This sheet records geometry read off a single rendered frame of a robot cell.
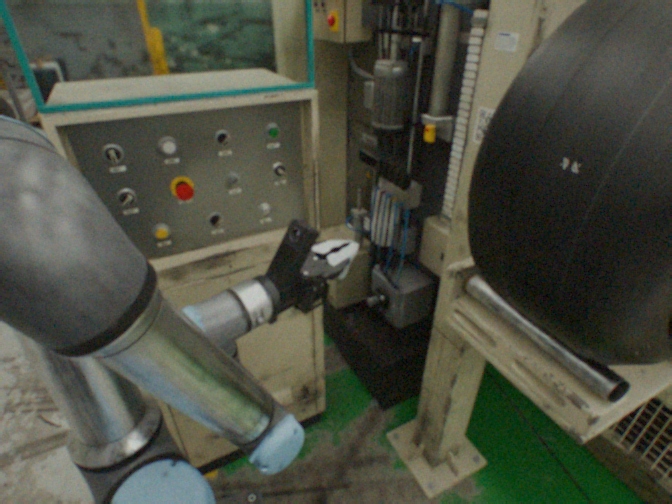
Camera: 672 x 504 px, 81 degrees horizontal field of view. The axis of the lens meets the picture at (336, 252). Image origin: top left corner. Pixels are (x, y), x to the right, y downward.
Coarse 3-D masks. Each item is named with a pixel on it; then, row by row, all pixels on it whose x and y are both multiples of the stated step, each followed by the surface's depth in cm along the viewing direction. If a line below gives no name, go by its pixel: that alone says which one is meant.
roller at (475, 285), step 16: (480, 288) 86; (496, 304) 82; (512, 320) 79; (528, 320) 77; (528, 336) 77; (544, 336) 74; (560, 352) 71; (576, 368) 69; (592, 368) 67; (608, 368) 67; (592, 384) 67; (608, 384) 65; (624, 384) 64; (608, 400) 65
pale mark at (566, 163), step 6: (564, 156) 48; (570, 156) 48; (576, 156) 47; (558, 162) 49; (564, 162) 48; (570, 162) 48; (576, 162) 47; (582, 162) 47; (558, 168) 49; (564, 168) 48; (570, 168) 48; (576, 168) 47; (582, 168) 47; (564, 174) 48; (570, 174) 48; (576, 174) 47
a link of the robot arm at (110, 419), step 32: (0, 128) 31; (32, 128) 37; (32, 352) 41; (64, 384) 43; (96, 384) 45; (128, 384) 49; (64, 416) 47; (96, 416) 47; (128, 416) 50; (160, 416) 55; (96, 448) 49; (128, 448) 51; (160, 448) 54; (96, 480) 51
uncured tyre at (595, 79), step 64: (640, 0) 48; (576, 64) 49; (640, 64) 44; (512, 128) 55; (576, 128) 48; (640, 128) 42; (512, 192) 55; (576, 192) 47; (640, 192) 42; (512, 256) 59; (576, 256) 49; (640, 256) 45; (576, 320) 54; (640, 320) 49
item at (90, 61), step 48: (0, 0) 63; (48, 0) 66; (96, 0) 68; (144, 0) 71; (192, 0) 75; (240, 0) 78; (288, 0) 82; (48, 48) 68; (96, 48) 71; (144, 48) 75; (192, 48) 78; (240, 48) 82; (288, 48) 87; (48, 96) 72; (96, 96) 75; (144, 96) 78; (192, 96) 82
